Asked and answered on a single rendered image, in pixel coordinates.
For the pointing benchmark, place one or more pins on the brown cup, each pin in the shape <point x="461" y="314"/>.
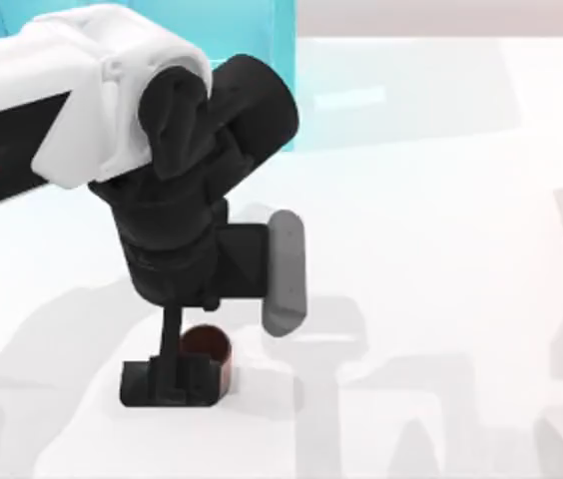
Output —
<point x="211" y="344"/>

